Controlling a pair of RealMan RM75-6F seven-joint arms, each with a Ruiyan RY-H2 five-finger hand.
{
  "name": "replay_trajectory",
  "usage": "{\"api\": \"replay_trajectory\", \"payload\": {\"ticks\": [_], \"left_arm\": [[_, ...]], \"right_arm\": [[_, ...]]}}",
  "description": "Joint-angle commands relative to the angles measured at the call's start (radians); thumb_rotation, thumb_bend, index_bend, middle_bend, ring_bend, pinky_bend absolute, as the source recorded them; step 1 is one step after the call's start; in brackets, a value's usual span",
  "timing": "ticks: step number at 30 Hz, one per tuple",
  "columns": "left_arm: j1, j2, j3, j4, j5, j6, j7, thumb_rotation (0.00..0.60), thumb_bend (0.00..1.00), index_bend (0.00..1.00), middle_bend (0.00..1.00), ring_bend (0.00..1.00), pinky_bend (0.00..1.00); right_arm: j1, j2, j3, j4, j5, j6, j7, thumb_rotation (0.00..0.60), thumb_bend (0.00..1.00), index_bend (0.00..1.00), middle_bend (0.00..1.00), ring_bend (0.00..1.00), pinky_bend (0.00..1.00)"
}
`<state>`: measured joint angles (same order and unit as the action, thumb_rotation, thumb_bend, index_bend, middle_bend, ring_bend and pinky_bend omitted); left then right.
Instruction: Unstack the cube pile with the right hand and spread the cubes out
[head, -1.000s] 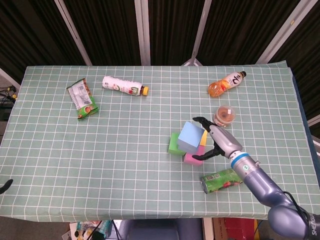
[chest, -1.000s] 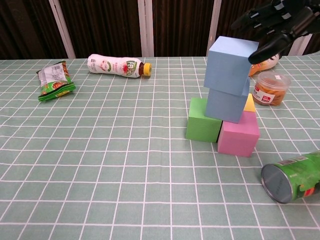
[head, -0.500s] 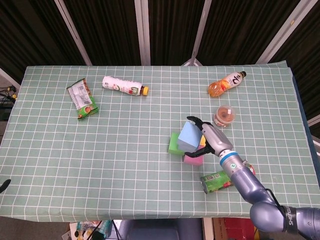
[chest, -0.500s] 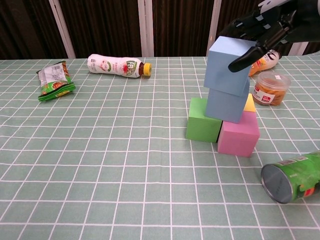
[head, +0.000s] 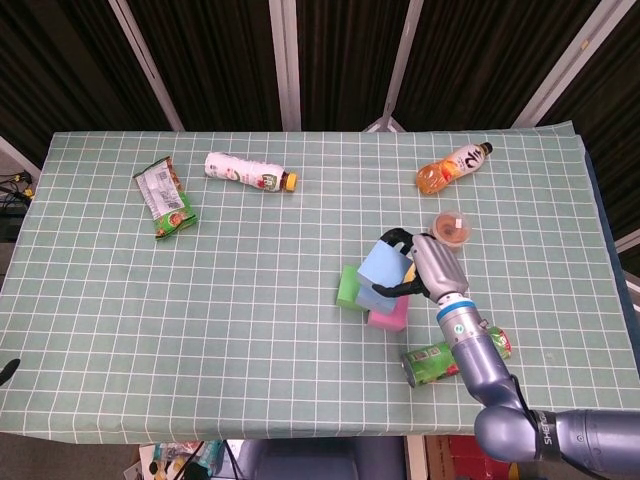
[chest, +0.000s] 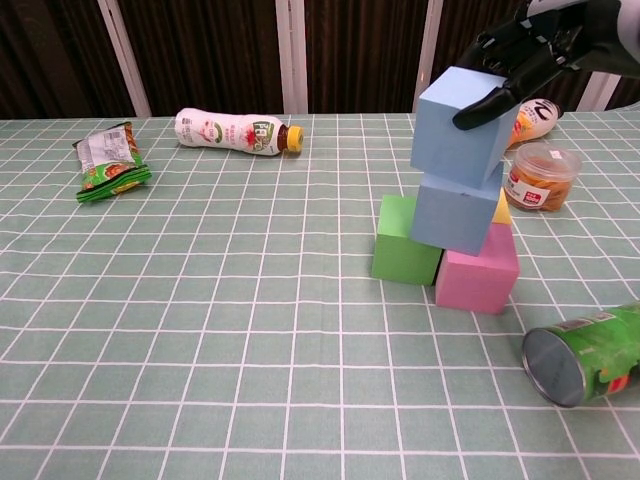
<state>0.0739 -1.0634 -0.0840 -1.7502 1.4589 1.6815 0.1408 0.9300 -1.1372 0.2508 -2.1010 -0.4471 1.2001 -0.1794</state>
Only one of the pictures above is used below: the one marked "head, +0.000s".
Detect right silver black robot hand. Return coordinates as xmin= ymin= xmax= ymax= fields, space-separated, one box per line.
xmin=372 ymin=227 xmax=471 ymax=305

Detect light blue foam cube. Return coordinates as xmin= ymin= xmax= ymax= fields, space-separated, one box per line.
xmin=356 ymin=239 xmax=415 ymax=300
xmin=353 ymin=284 xmax=396 ymax=314

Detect green foam cube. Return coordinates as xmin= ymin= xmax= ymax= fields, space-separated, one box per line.
xmin=333 ymin=264 xmax=371 ymax=308

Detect clear plastic snack jar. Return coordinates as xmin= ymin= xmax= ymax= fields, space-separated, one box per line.
xmin=428 ymin=209 xmax=474 ymax=251

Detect pink foam cube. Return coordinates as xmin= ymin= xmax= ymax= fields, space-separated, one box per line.
xmin=367 ymin=294 xmax=410 ymax=334

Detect green chips can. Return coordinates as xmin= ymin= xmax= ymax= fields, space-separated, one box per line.
xmin=400 ymin=325 xmax=513 ymax=389

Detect orange juice bottle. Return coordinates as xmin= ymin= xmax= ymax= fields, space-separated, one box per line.
xmin=415 ymin=141 xmax=495 ymax=197

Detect white table leg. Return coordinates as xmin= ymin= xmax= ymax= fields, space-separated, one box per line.
xmin=404 ymin=434 xmax=429 ymax=480

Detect red printed cardboard box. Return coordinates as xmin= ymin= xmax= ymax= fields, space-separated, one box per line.
xmin=424 ymin=434 xmax=519 ymax=480

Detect pile of plastic bags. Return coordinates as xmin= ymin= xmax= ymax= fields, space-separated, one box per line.
xmin=124 ymin=439 xmax=229 ymax=480

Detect green checked tablecloth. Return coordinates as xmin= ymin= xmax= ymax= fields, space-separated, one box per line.
xmin=0 ymin=122 xmax=640 ymax=446

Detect white tea bottle yellow cap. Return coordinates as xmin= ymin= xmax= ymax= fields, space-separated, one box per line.
xmin=203 ymin=151 xmax=300 ymax=194

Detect dark blue chair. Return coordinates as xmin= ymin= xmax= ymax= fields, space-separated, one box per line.
xmin=234 ymin=437 xmax=406 ymax=480

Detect green snack packet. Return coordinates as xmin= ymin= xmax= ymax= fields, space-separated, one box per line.
xmin=132 ymin=155 xmax=200 ymax=242

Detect dark brown curtain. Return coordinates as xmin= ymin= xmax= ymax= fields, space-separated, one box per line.
xmin=0 ymin=0 xmax=640 ymax=241

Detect black cable bundle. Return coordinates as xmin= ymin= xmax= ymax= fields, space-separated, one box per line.
xmin=0 ymin=169 xmax=37 ymax=202

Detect white frame post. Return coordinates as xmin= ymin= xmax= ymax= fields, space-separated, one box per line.
xmin=107 ymin=0 xmax=186 ymax=132
xmin=362 ymin=0 xmax=426 ymax=134
xmin=512 ymin=0 xmax=626 ymax=129
xmin=268 ymin=0 xmax=303 ymax=132

